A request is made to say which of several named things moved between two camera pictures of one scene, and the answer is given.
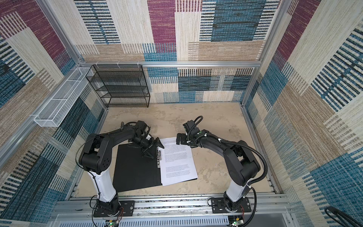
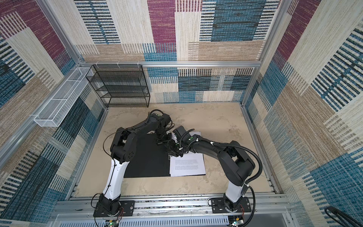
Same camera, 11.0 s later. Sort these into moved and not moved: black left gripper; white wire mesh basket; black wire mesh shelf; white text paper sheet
Moved: black left gripper; white text paper sheet
Not moved: black wire mesh shelf; white wire mesh basket
